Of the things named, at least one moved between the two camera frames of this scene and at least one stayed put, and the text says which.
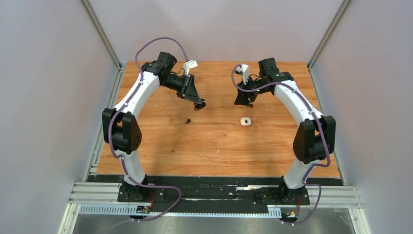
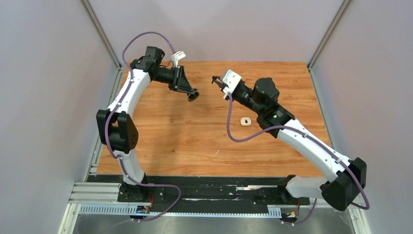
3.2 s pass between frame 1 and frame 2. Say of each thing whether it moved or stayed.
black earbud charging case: moved
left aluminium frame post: stayed
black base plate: stayed
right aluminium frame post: stayed
